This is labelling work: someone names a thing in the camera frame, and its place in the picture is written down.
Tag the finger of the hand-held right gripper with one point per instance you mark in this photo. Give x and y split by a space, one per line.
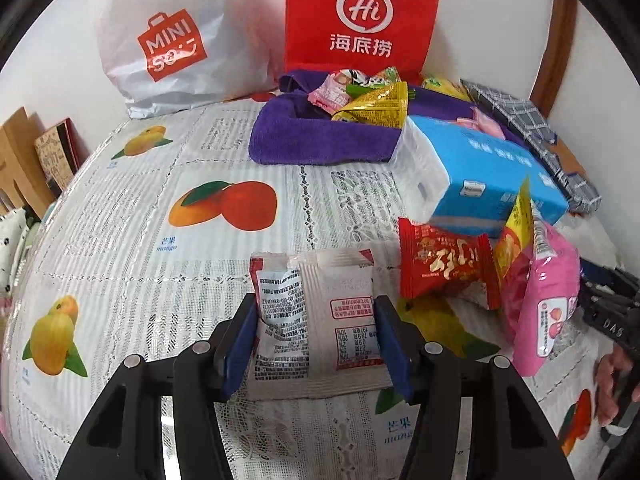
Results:
607 282

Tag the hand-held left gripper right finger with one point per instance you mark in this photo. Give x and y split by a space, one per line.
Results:
395 350

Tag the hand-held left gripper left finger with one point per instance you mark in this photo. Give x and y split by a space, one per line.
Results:
239 350

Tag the large pink snack packet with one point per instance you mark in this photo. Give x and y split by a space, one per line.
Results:
545 300

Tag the white snack packet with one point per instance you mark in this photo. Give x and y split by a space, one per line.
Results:
320 320

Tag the purple towel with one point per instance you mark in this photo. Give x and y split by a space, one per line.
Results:
310 140

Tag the yellow snack packet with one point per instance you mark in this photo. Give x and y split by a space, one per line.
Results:
380 107

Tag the pink striped snack packet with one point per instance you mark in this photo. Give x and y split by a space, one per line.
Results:
327 94

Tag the green snack packet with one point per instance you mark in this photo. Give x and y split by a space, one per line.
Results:
387 85

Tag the person's right forearm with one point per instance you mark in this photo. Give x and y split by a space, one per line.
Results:
625 460

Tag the person's right hand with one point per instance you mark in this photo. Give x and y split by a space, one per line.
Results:
607 385

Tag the red snack packet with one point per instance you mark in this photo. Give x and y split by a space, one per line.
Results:
445 265

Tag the yellow fruit candy packet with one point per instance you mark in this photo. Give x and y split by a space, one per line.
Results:
515 230

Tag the fruit print tablecloth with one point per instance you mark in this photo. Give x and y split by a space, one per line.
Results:
150 270

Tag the grey checked fabric box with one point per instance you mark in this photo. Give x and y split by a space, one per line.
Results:
540 130

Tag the blue tissue pack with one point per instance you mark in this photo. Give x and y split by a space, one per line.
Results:
480 170

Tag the small pale pink packet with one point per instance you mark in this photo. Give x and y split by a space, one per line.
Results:
485 122

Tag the white spotted cloth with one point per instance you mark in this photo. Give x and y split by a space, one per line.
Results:
11 245

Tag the yellow green snack bag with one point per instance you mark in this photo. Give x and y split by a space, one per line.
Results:
445 86

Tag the patterned red box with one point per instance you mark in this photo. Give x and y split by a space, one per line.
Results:
57 155

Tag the brown cardboard sheet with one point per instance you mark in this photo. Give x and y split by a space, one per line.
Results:
22 160

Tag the white plastic shopping bag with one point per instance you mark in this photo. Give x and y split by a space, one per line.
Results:
170 35

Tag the red paper bag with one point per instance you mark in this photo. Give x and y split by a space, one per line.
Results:
360 10

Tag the brown wooden door frame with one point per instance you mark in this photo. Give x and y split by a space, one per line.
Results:
562 45

